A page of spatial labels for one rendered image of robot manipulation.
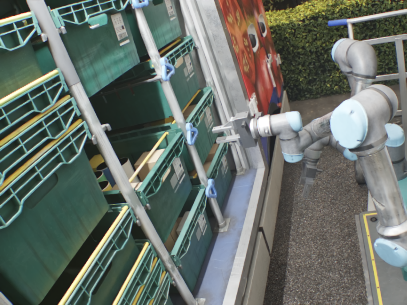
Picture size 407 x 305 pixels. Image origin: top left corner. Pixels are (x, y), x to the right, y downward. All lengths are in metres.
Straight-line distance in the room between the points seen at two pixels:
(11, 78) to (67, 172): 0.24
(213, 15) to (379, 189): 1.06
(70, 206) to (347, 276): 1.63
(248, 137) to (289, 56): 2.73
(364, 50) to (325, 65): 2.53
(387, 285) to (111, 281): 1.17
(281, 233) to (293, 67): 2.12
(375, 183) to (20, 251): 0.88
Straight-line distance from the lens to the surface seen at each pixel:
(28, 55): 0.80
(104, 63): 1.01
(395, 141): 1.54
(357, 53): 1.38
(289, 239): 2.32
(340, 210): 2.46
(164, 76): 1.19
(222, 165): 1.70
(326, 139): 1.52
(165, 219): 1.15
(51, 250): 0.77
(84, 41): 0.96
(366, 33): 3.88
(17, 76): 0.77
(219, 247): 1.47
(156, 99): 1.35
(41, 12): 0.83
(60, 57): 0.83
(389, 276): 1.65
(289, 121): 1.17
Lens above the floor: 1.63
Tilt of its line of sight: 25 degrees down
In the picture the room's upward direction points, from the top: 20 degrees counter-clockwise
